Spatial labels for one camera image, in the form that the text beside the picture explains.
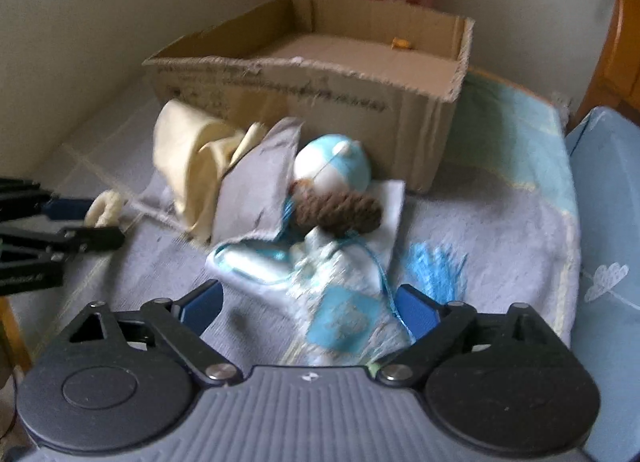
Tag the cream cloth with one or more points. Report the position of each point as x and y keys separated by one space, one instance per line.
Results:
x=185 y=162

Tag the brown cardboard box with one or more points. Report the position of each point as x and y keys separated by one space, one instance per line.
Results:
x=350 y=122

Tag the teal bed sheet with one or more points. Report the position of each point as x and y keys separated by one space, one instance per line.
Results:
x=520 y=142

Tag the light blue patterned pillow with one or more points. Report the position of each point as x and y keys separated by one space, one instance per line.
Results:
x=607 y=222

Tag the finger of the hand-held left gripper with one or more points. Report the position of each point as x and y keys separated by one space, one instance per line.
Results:
x=70 y=208
x=95 y=240

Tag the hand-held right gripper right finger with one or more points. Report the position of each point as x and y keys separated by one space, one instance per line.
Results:
x=416 y=310

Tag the grey cloth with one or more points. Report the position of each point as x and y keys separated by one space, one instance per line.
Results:
x=255 y=182

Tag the small orange scrap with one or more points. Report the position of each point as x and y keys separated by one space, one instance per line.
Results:
x=401 y=43

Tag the wooden headboard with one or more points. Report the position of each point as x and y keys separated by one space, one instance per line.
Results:
x=617 y=42

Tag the blue and white ball toy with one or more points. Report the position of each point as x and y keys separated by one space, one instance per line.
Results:
x=332 y=162

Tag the brown knitted toy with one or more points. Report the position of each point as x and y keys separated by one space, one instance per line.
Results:
x=340 y=212

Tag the grey-blue bed blanket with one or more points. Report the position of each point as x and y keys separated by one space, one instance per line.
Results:
x=505 y=252

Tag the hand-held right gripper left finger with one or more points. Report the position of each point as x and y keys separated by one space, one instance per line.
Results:
x=204 y=303

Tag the wooden bed rail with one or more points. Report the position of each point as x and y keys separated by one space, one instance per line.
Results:
x=12 y=337

